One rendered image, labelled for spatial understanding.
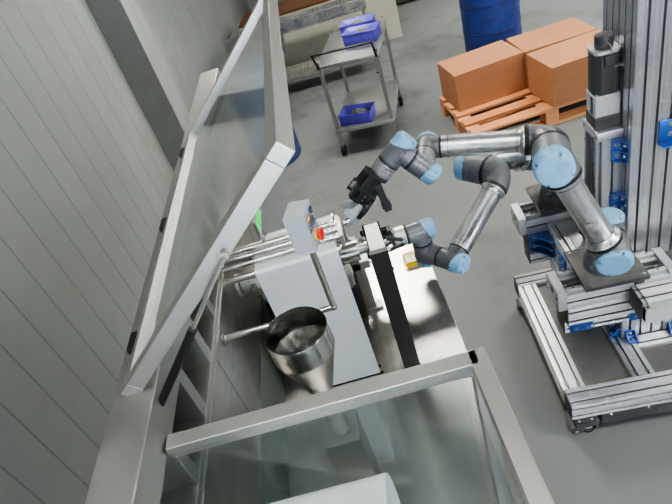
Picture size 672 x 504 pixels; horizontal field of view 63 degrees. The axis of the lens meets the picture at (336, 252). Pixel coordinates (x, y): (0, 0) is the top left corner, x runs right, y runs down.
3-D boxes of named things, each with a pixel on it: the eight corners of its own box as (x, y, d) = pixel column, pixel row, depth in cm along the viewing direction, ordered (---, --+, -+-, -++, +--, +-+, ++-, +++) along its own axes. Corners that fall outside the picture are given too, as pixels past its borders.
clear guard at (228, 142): (277, 154, 75) (274, 152, 75) (137, 378, 97) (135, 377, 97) (268, -5, 160) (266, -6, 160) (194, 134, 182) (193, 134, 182)
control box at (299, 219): (324, 252, 121) (310, 216, 115) (296, 256, 123) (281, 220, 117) (329, 233, 126) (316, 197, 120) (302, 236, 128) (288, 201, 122)
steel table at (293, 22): (254, 91, 711) (229, 25, 661) (377, 55, 687) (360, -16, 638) (249, 110, 662) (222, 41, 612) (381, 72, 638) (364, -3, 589)
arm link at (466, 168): (547, 171, 243) (479, 188, 208) (517, 165, 253) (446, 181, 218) (552, 143, 239) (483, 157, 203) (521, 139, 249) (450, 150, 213)
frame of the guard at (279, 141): (326, 171, 73) (277, 145, 70) (159, 414, 97) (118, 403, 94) (289, -5, 164) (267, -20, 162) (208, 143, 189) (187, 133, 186)
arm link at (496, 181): (527, 172, 207) (465, 282, 198) (501, 167, 215) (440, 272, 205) (519, 154, 199) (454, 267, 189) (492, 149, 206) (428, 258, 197)
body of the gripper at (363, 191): (344, 189, 186) (365, 161, 181) (365, 200, 190) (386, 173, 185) (347, 200, 180) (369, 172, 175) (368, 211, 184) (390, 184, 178)
